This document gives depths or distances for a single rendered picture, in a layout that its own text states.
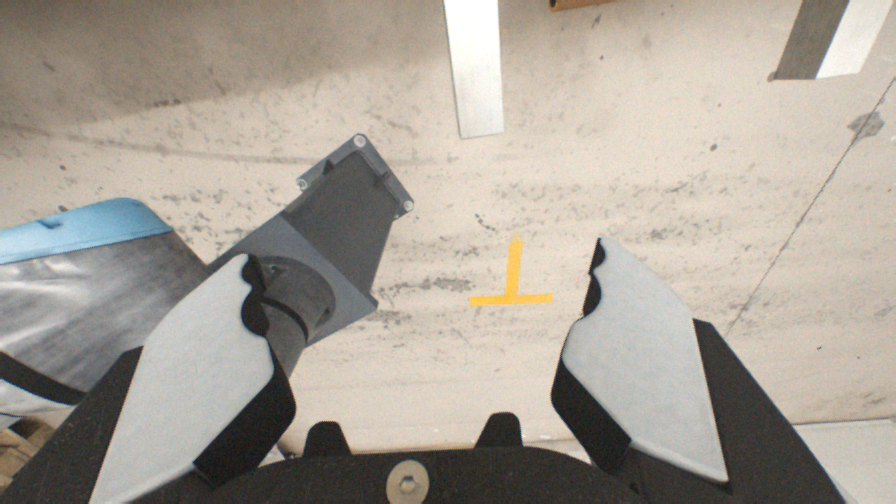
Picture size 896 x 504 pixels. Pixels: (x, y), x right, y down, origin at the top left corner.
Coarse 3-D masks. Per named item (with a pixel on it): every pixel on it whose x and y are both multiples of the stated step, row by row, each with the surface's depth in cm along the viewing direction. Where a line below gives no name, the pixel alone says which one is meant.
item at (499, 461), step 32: (512, 416) 5; (320, 448) 5; (480, 448) 4; (512, 448) 4; (544, 448) 4; (256, 480) 4; (288, 480) 4; (320, 480) 4; (352, 480) 4; (384, 480) 4; (416, 480) 4; (448, 480) 4; (480, 480) 4; (512, 480) 4; (544, 480) 4; (576, 480) 4; (608, 480) 4
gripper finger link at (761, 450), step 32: (704, 352) 6; (736, 384) 5; (736, 416) 5; (768, 416) 5; (736, 448) 4; (768, 448) 4; (800, 448) 4; (640, 480) 4; (672, 480) 4; (704, 480) 4; (736, 480) 4; (768, 480) 4; (800, 480) 4
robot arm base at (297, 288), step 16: (272, 256) 51; (272, 272) 50; (288, 272) 49; (304, 272) 51; (272, 288) 47; (288, 288) 48; (304, 288) 50; (320, 288) 52; (272, 304) 45; (288, 304) 47; (304, 304) 49; (320, 304) 52; (304, 320) 49; (320, 320) 54
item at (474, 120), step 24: (456, 0) 16; (480, 0) 16; (456, 24) 16; (480, 24) 16; (456, 48) 17; (480, 48) 17; (456, 72) 18; (480, 72) 18; (456, 96) 18; (480, 96) 18; (480, 120) 19
